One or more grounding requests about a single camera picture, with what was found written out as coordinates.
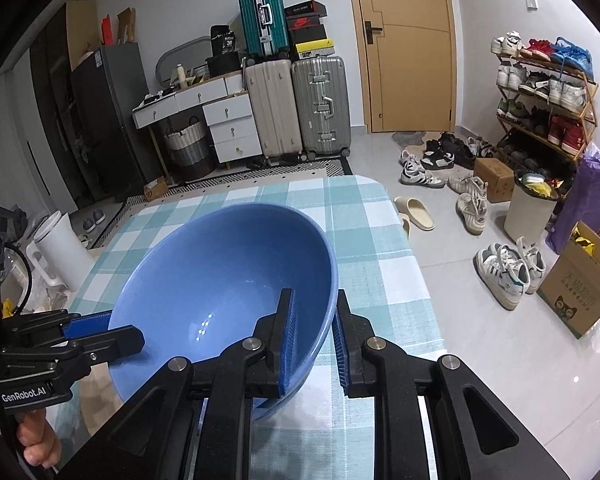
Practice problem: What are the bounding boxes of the grey framed oval mirror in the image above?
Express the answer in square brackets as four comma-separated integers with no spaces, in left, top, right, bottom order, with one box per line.
[155,35,216,86]

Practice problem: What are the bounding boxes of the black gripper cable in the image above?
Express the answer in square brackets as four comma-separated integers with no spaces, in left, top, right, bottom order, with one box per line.
[2,241,34,313]

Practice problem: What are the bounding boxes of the person's left hand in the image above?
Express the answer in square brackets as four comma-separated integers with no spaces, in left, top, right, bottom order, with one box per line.
[17,407,62,470]

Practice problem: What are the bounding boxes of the purple plastic bag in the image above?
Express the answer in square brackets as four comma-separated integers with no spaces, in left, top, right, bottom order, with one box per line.
[546,142,600,256]

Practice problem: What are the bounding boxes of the printed cardboard box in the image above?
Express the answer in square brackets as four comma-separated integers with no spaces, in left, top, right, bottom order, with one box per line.
[536,220,600,339]

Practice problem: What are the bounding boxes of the dark wardrobe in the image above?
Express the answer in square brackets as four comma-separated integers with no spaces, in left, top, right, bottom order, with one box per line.
[28,2,106,211]

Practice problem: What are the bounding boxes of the teal suitcase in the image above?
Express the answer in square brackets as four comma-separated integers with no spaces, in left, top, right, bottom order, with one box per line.
[236,0,291,58]

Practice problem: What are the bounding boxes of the red and black shoe box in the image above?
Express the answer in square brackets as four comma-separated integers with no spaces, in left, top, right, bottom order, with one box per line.
[286,14,327,29]

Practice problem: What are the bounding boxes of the black pouch packet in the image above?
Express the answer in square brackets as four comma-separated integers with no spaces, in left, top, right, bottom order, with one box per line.
[210,25,238,57]

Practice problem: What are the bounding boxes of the shoe rack with shoes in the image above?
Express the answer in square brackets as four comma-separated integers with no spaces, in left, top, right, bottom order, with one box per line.
[490,31,597,161]

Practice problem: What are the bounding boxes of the teal checkered tablecloth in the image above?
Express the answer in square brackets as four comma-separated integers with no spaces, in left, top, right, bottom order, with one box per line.
[45,175,448,480]

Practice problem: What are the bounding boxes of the flat cardboard sheet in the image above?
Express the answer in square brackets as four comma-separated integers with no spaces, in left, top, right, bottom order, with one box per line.
[66,0,98,71]

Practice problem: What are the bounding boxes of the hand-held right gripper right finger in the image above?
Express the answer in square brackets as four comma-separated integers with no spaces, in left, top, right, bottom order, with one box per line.
[332,289,571,480]

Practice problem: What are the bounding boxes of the brown paper bag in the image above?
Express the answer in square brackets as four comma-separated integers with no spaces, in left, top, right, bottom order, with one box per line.
[116,7,137,43]

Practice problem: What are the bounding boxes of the scattered shoes group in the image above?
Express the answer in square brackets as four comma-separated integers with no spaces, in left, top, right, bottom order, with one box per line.
[397,132,548,311]

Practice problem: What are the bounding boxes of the wooden shoe rack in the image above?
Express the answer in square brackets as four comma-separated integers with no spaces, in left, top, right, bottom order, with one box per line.
[495,52,600,161]

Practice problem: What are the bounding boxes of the woven laundry basket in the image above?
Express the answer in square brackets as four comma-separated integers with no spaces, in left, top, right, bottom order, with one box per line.
[161,116,216,181]

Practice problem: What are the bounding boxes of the yellow and black shoe box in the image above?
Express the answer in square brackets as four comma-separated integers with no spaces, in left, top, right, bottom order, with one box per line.
[294,39,337,59]

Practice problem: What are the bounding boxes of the plain brown cardboard box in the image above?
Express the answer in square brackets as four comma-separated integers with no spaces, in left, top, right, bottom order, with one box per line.
[473,157,516,204]

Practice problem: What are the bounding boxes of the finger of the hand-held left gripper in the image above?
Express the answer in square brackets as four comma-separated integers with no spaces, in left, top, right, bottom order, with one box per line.
[62,310,113,338]
[67,325,146,376]

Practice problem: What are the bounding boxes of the cream suitcase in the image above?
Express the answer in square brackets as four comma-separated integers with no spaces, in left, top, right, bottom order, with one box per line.
[243,59,305,161]

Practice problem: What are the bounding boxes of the white drawer desk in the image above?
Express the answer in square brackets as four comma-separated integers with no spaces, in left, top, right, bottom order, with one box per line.
[131,72,263,171]

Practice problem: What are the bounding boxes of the grey door mat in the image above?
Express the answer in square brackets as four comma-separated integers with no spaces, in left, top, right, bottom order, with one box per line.
[390,131,427,147]

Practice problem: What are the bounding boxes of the small flat cardboard box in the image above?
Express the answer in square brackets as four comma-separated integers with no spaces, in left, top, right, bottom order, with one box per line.
[143,177,171,202]

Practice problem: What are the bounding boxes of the white trash bin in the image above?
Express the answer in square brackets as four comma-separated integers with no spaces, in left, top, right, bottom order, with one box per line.
[503,172,563,248]

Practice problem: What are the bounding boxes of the white electric kettle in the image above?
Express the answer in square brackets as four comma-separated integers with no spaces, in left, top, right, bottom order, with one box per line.
[26,210,96,288]

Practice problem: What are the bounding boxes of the blue bowl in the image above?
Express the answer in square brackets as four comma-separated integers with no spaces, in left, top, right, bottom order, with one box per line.
[107,202,338,423]

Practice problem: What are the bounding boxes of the black storage box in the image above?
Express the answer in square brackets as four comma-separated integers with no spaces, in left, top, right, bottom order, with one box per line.
[206,55,243,78]

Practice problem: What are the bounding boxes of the wooden door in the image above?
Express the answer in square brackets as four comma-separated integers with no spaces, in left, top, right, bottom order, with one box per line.
[344,0,456,135]

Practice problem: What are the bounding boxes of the silver suitcase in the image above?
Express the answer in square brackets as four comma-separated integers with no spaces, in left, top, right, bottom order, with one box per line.
[291,55,353,158]

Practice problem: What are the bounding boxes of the dark grey refrigerator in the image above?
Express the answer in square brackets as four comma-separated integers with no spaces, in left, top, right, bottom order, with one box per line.
[70,42,163,206]

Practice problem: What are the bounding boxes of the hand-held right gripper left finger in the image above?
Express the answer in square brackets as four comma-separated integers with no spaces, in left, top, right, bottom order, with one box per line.
[62,287,297,480]

